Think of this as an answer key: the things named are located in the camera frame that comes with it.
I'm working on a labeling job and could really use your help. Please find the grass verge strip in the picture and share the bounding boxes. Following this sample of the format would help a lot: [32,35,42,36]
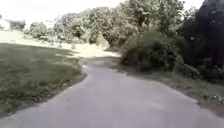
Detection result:
[113,63,224,118]

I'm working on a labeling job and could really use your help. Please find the grass field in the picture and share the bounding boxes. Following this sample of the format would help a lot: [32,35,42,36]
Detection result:
[0,29,116,118]

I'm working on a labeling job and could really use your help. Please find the grey asphalt path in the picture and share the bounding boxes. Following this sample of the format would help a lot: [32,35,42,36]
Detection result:
[0,56,224,128]

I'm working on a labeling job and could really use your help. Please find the large green bush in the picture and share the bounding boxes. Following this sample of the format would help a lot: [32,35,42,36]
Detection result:
[119,30,201,79]

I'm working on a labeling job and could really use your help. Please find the dark tall tree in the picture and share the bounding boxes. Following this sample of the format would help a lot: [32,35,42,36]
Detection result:
[178,0,224,84]

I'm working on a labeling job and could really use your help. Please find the wood of green trees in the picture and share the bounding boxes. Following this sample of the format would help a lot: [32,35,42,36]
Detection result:
[6,0,188,51]

